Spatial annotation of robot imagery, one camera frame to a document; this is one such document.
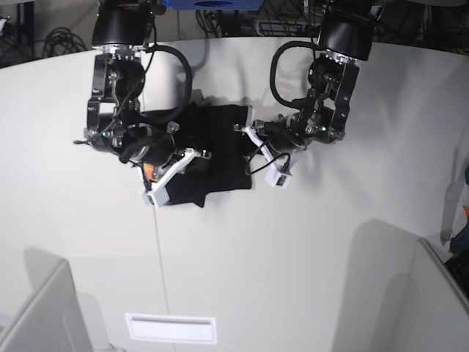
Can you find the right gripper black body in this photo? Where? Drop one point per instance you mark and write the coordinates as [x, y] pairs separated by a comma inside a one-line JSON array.
[[147, 144]]

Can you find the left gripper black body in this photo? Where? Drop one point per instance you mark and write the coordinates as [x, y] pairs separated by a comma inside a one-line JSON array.
[[285, 134]]

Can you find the black T-shirt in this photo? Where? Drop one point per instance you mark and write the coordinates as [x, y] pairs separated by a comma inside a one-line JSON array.
[[211, 129]]

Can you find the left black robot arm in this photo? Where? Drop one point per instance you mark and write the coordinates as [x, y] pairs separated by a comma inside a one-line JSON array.
[[338, 40]]

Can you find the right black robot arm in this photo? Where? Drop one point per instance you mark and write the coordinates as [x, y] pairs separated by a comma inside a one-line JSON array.
[[123, 32]]

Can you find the orange plastic object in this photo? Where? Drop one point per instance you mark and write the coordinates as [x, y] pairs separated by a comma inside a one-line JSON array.
[[151, 173]]

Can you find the blue box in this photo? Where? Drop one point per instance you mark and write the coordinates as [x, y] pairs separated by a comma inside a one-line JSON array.
[[253, 5]]

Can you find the grey left partition panel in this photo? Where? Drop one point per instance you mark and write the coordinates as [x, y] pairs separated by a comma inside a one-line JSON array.
[[54, 316]]

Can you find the grey partition panel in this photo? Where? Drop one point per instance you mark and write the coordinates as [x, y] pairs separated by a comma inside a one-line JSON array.
[[424, 309], [54, 316]]

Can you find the black keyboard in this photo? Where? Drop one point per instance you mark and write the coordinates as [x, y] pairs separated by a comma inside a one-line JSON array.
[[458, 266]]

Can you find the grey right partition panel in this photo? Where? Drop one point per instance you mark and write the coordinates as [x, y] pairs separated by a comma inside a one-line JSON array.
[[424, 309]]

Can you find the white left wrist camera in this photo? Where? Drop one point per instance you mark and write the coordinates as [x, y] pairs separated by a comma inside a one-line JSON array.
[[278, 167]]

